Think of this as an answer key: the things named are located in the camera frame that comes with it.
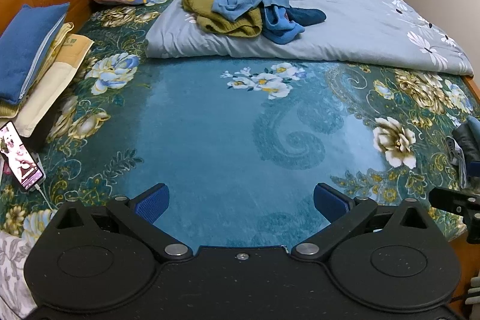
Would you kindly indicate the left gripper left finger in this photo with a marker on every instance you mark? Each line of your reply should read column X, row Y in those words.
column 138, row 217

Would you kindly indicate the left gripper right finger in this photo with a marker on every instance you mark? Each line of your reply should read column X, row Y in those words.
column 348, row 217

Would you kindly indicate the teal floral bed sheet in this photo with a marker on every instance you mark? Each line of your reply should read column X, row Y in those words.
column 240, row 143

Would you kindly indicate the smartphone with lit screen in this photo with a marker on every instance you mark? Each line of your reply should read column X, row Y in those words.
column 21, row 163

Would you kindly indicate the grey patterned cloth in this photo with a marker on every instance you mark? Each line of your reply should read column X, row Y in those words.
column 16, row 298

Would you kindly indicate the grey floral quilt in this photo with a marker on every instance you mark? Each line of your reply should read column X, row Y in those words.
column 382, row 32

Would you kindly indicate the bright blue garment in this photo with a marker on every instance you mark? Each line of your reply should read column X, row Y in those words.
column 278, row 26

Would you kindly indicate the dark teal garment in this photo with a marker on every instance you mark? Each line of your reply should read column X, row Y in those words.
column 306, row 17

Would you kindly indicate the olive green garment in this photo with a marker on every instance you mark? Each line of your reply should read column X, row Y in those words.
column 248, row 25

